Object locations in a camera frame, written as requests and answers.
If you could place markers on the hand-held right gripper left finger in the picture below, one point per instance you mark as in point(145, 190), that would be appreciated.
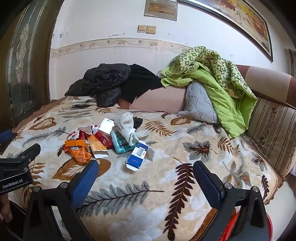
point(85, 183)

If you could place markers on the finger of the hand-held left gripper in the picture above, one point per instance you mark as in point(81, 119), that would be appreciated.
point(30, 151)
point(4, 138)

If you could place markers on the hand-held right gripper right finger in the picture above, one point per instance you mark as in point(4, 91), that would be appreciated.
point(208, 185)

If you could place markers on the orange box with barcode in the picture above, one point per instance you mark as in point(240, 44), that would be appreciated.
point(79, 153)

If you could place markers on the orange white carton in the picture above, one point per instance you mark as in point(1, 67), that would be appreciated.
point(96, 146)

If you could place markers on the red cigarette box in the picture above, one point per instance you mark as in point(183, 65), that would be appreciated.
point(103, 139)

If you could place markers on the red white torn wrapper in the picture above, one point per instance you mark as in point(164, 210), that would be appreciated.
point(79, 134)

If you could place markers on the red plastic mesh basket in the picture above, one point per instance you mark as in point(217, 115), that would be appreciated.
point(231, 229)

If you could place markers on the teal blister pack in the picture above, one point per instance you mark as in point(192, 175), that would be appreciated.
point(120, 144)

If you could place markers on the blue white box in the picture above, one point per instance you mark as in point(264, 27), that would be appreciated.
point(136, 157)

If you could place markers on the white medicine box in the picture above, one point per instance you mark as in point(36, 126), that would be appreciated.
point(106, 125)

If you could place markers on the white sock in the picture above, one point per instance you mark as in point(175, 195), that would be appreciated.
point(124, 127)

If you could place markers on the black plastic bag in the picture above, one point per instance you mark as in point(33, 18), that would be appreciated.
point(138, 122)

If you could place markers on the person's left forearm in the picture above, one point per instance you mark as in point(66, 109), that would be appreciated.
point(5, 208)

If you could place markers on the leaf printed blanket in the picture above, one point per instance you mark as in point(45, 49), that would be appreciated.
point(138, 185)

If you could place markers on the ornate glass door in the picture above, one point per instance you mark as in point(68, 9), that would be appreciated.
point(23, 58)

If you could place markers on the grey quilted pillow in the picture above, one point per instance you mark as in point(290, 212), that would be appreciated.
point(196, 102)

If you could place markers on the striped sofa cushion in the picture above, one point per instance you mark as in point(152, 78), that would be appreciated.
point(272, 129)

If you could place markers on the green patterned quilt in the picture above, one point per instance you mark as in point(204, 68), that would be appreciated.
point(222, 92)

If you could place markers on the black puffer jacket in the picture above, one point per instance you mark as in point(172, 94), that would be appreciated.
point(99, 78)

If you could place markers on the black cloth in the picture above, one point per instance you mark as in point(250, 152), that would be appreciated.
point(141, 81)

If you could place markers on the gold light switch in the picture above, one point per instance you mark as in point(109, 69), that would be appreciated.
point(151, 29)
point(142, 28)

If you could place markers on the framed wall painting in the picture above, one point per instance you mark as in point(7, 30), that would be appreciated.
point(242, 18)

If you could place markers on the framed wall plaque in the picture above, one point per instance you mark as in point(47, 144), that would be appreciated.
point(160, 9)

